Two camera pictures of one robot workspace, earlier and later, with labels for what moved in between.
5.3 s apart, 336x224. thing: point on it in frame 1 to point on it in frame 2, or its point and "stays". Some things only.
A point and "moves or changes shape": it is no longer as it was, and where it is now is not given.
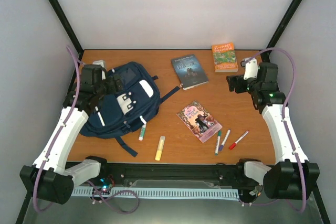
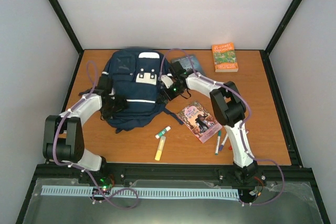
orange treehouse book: x=224 y=57 stays
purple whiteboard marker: x=221 y=147 stays
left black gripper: x=113 y=89 to x=123 y=106
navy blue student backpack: x=117 y=113 moves or changes shape
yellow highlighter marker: x=159 y=151 stays
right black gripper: x=232 y=83 to x=160 y=94
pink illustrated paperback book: x=199 y=121 stays
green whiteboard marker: x=217 y=146 stays
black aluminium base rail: x=174 y=173 stays
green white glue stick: x=142 y=134 to x=158 y=135
